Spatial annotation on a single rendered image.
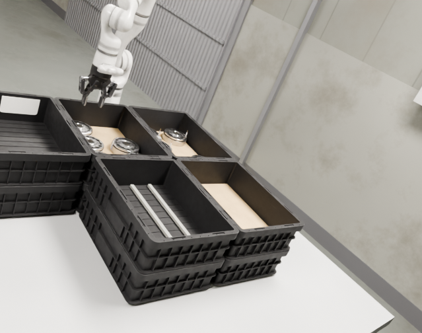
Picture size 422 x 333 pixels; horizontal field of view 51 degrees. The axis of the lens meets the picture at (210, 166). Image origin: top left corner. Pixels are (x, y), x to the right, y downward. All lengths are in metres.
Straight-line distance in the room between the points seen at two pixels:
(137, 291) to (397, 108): 2.37
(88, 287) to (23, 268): 0.17
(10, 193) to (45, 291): 0.32
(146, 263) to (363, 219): 2.34
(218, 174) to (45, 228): 0.65
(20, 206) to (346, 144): 2.44
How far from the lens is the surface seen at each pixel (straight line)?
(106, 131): 1.80
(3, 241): 1.37
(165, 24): 4.78
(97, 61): 1.59
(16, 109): 1.68
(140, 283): 1.22
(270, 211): 1.60
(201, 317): 1.33
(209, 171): 1.65
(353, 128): 3.32
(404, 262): 3.25
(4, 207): 1.42
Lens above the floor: 1.58
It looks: 24 degrees down
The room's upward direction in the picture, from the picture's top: 23 degrees clockwise
